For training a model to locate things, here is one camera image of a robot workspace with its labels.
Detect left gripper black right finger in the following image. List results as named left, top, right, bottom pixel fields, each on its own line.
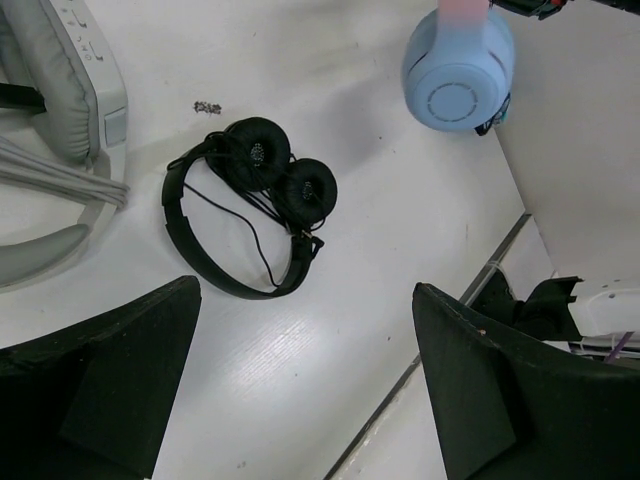
left=412, top=283, right=639, bottom=479

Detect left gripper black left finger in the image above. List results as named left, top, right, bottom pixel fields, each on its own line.
left=1, top=276, right=202, bottom=479

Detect thin black headphone cable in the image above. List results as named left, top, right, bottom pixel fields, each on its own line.
left=474, top=92, right=514, bottom=137

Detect pink blue cat-ear headphones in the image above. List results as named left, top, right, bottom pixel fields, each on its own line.
left=401, top=1, right=516, bottom=136

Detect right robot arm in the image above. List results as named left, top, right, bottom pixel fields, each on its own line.
left=514, top=276, right=639, bottom=355

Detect grey white headphones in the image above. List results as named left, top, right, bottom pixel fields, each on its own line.
left=1, top=1, right=129, bottom=291

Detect small black headphones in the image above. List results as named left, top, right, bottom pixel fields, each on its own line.
left=161, top=116, right=338, bottom=300

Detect aluminium frame rail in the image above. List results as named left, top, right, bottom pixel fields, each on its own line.
left=319, top=212, right=534, bottom=480

